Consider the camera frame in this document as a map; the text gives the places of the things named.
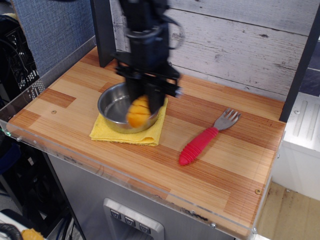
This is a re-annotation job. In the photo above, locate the fork with red handle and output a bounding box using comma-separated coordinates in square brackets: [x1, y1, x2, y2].
[178, 108, 241, 166]

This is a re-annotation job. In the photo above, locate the black right support post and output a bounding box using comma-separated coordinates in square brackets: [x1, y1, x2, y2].
[279, 6, 320, 123]

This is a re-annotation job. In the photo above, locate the black plastic crate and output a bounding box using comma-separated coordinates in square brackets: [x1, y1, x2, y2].
[0, 14, 40, 100]

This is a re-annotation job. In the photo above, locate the yellow folded cloth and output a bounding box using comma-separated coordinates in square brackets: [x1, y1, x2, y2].
[89, 97, 168, 146]

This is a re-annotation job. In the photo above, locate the black support post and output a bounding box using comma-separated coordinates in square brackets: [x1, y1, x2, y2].
[279, 6, 320, 123]
[90, 0, 116, 68]

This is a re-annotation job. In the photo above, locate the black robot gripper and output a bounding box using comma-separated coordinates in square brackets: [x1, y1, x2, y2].
[113, 37, 182, 115]

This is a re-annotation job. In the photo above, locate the white appliance on right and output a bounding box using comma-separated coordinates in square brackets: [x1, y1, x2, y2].
[271, 93, 320, 200]

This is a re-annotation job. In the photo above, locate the clear acrylic guard rail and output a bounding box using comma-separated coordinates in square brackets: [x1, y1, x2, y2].
[0, 49, 285, 239]

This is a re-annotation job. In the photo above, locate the black left support post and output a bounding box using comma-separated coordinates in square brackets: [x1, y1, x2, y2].
[90, 0, 116, 68]

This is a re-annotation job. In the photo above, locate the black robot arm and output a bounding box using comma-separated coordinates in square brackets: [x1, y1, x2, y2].
[113, 0, 185, 114]

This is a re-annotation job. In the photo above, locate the silver toy fridge cabinet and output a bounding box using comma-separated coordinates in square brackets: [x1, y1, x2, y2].
[46, 153, 232, 240]

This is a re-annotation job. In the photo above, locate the yellow plush fish toy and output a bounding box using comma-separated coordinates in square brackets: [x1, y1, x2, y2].
[126, 95, 151, 128]

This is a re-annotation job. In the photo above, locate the stainless steel sauce pan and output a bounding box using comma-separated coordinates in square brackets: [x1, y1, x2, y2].
[97, 82, 160, 134]

